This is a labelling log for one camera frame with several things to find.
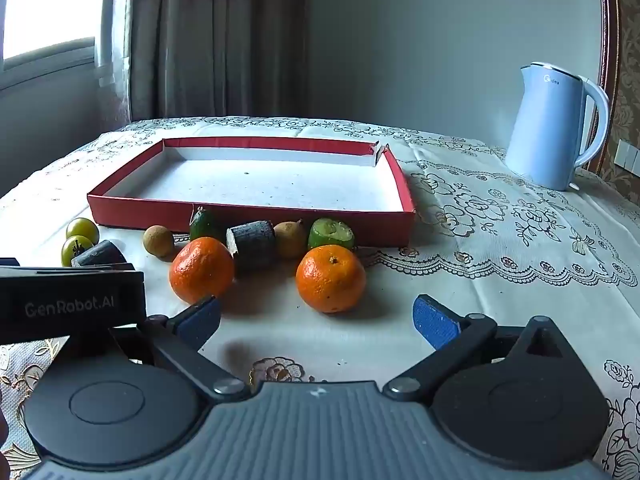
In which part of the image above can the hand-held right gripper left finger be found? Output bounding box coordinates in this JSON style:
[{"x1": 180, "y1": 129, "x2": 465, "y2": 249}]
[{"x1": 111, "y1": 296, "x2": 251, "y2": 403}]

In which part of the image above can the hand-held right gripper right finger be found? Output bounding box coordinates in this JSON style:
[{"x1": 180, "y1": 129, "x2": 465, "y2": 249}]
[{"x1": 382, "y1": 294, "x2": 576, "y2": 403}]

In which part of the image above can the green tomato with dark calyx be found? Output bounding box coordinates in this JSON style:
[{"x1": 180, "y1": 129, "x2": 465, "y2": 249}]
[{"x1": 61, "y1": 236, "x2": 95, "y2": 267}]

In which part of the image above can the orange mandarin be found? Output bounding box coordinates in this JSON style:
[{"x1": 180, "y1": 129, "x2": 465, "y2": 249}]
[
  {"x1": 169, "y1": 236, "x2": 236, "y2": 306},
  {"x1": 296, "y1": 245, "x2": 367, "y2": 314}
]

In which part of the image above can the plain green tomato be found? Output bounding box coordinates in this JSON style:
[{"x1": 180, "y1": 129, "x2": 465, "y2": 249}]
[{"x1": 66, "y1": 217, "x2": 100, "y2": 242}]

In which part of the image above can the cut green lime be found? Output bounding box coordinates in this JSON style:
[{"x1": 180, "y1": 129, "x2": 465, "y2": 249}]
[{"x1": 307, "y1": 217, "x2": 356, "y2": 252}]

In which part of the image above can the red cardboard box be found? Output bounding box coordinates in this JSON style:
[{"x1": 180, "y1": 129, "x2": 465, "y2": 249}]
[{"x1": 86, "y1": 136, "x2": 417, "y2": 248}]

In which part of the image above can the brown longan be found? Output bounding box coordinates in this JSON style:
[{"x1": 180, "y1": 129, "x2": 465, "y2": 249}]
[
  {"x1": 142, "y1": 225, "x2": 176, "y2": 258},
  {"x1": 273, "y1": 220, "x2": 307, "y2": 259}
]

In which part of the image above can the embroidered lace tablecloth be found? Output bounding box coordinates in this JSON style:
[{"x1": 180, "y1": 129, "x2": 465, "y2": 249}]
[{"x1": 0, "y1": 117, "x2": 640, "y2": 480}]

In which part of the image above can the small green avocado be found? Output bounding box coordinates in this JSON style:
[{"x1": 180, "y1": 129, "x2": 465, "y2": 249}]
[{"x1": 189, "y1": 208, "x2": 227, "y2": 243}]

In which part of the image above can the light blue electric kettle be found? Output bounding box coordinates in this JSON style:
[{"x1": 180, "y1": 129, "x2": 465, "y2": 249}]
[{"x1": 505, "y1": 62, "x2": 611, "y2": 192}]

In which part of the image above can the brown curtain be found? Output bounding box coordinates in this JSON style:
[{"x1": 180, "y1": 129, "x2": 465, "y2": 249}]
[{"x1": 112, "y1": 0, "x2": 308, "y2": 123}]

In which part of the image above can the window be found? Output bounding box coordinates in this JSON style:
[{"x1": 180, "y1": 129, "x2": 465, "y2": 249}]
[{"x1": 0, "y1": 0, "x2": 108, "y2": 91}]

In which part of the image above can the white wall switch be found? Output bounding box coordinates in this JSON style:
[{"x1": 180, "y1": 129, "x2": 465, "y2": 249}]
[{"x1": 616, "y1": 140, "x2": 640, "y2": 171}]

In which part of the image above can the dark wooden frame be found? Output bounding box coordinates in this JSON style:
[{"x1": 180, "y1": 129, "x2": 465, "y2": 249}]
[{"x1": 585, "y1": 0, "x2": 640, "y2": 196}]

